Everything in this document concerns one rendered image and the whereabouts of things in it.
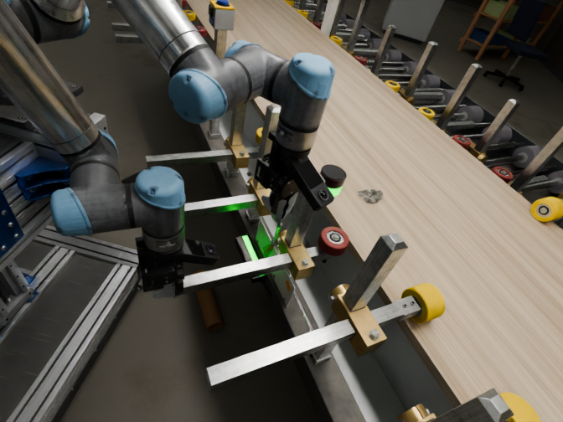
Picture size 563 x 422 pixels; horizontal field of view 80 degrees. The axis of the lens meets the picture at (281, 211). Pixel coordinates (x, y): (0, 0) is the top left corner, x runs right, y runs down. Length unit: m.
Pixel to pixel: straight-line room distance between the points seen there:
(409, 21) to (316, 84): 6.35
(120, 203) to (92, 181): 0.06
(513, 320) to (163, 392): 1.27
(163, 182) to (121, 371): 1.21
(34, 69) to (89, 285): 1.17
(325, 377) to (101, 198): 0.67
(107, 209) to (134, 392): 1.16
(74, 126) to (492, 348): 0.95
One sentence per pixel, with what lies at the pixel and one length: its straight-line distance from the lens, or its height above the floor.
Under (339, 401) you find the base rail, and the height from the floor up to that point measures 0.70.
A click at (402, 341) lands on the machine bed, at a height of 0.77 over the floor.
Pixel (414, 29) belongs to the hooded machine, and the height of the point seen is 0.20.
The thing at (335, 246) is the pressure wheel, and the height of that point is 0.91.
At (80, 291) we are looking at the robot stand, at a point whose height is 0.21.
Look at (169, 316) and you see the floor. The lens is 1.75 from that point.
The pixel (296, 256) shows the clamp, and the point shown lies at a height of 0.87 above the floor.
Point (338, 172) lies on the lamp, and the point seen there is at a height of 1.11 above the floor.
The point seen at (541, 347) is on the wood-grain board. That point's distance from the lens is 1.05.
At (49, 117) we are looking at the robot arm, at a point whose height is 1.24.
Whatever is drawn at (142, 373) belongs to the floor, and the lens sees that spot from 1.66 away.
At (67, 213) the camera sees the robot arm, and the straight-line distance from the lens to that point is 0.58.
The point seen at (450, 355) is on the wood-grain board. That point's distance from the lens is 0.88.
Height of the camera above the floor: 1.55
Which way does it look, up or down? 44 degrees down
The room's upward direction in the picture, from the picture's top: 16 degrees clockwise
